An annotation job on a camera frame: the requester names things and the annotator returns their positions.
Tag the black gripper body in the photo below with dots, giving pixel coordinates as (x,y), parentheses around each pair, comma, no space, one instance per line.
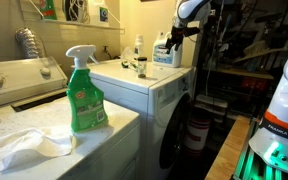
(184,33)

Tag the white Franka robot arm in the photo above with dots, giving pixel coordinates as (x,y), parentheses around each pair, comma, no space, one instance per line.
(285,100)

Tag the small glass jar black lid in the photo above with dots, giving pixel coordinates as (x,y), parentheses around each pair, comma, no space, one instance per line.
(142,68)

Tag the white front-load washing machine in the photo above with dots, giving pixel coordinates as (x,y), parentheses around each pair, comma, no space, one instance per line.
(134,86)

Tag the white container with dark label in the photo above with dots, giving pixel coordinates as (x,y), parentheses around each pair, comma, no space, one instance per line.
(99,13)

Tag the white top-load laundry machine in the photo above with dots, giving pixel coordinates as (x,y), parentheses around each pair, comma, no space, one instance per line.
(34,120)

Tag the white detergent jug blue label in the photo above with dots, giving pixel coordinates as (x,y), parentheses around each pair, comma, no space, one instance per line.
(160,56)

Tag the tall white plastic bottle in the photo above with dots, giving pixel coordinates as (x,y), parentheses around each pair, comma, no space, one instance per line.
(138,46)

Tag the clear plastic bag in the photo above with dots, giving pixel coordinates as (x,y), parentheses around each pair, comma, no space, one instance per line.
(128,56)

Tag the metal water valve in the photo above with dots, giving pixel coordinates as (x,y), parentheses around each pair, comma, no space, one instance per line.
(106,51)

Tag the stacked white storage bins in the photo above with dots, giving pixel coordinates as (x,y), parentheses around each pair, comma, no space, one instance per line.
(210,105)

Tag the wooden storage shelf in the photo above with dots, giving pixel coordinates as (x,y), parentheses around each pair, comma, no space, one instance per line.
(247,72)

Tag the broom with pale bristles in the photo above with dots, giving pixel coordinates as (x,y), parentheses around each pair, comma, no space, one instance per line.
(257,50)

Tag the red box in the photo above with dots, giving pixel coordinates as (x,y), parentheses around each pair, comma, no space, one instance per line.
(252,83)

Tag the dark round washer door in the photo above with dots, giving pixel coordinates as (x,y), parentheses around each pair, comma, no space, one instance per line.
(174,133)

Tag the white bucket with red stripes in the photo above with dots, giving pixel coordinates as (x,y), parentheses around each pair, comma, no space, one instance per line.
(197,133)

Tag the green spray bottle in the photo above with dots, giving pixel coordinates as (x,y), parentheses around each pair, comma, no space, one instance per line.
(85,100)

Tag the wooden table board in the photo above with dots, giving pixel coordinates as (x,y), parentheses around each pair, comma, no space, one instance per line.
(230,150)

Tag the green detergent box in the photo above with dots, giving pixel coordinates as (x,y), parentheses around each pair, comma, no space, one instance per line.
(48,9)

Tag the white cloth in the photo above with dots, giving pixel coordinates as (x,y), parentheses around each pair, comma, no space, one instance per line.
(24,146)

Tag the silver flexible vent duct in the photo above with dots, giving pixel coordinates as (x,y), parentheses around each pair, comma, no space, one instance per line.
(29,43)

